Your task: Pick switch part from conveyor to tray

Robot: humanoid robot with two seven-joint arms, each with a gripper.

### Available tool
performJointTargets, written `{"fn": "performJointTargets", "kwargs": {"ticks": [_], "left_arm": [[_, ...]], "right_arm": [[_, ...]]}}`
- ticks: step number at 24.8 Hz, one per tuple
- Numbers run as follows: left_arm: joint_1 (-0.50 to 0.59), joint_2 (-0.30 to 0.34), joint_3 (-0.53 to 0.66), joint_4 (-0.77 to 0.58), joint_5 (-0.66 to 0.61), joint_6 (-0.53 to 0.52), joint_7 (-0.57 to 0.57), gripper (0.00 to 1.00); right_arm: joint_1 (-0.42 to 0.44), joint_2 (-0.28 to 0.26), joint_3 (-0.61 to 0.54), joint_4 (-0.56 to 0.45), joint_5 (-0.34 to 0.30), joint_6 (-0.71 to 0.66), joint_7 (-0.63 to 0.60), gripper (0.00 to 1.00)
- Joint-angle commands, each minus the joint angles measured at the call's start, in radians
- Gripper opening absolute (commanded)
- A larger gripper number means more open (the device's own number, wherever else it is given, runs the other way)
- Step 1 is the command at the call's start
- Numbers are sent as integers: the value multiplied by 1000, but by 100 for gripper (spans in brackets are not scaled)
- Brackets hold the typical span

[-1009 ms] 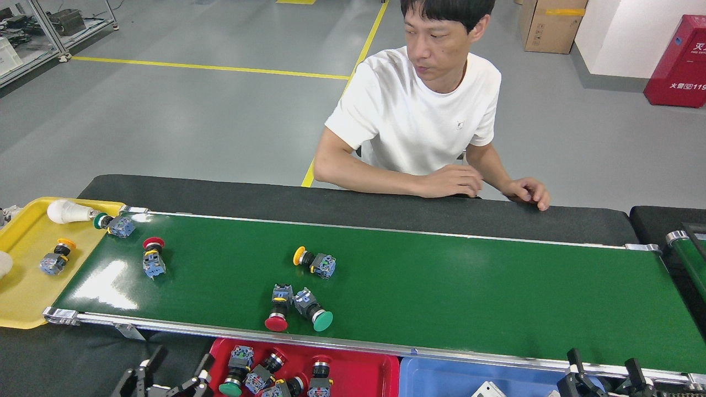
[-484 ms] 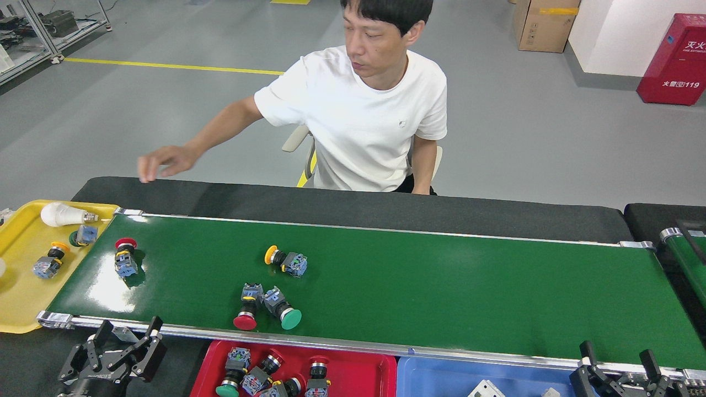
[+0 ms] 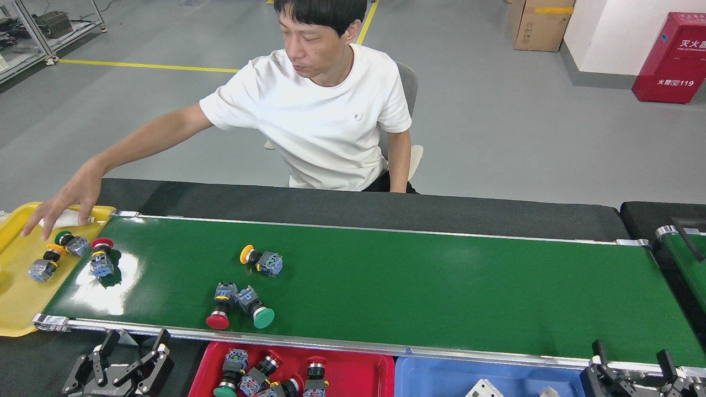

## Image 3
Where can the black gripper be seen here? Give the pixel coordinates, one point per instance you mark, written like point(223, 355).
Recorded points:
point(110, 393)

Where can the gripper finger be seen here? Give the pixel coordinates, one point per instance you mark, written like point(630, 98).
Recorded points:
point(598, 353)
point(666, 361)

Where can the green push button switch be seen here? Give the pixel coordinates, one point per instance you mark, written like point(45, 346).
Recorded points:
point(236, 358)
point(263, 318)
point(62, 237)

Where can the person's left forearm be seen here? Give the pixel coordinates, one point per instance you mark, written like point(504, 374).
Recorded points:
point(400, 171)

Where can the person's right forearm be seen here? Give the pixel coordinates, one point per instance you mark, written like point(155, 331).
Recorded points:
point(132, 146)

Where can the short green conveyor belt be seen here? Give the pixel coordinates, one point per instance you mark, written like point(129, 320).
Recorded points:
point(695, 275)

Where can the yellow plastic tray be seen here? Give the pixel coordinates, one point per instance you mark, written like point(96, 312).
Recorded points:
point(22, 309)

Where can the person's right hand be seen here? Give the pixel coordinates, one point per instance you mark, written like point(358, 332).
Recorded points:
point(80, 190)

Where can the white light bulb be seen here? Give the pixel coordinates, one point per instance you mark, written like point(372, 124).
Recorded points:
point(69, 219)

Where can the blue plastic bin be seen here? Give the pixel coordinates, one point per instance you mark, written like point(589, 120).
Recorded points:
point(430, 380)

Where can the red plastic bin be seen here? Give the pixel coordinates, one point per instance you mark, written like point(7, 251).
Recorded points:
point(364, 375)

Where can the person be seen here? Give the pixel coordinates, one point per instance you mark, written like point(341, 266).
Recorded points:
point(320, 110)

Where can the red fire extinguisher box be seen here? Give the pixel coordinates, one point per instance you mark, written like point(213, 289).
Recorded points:
point(673, 60)

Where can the silver metal rack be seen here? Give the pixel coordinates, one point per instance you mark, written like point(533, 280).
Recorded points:
point(22, 58)

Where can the grey office chair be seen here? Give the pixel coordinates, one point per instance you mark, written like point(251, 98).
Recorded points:
point(409, 88)

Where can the dark grey equipment box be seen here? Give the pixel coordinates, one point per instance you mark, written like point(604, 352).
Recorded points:
point(52, 25)

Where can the brown cardboard box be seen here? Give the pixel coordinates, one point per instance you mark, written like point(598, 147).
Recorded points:
point(540, 27)

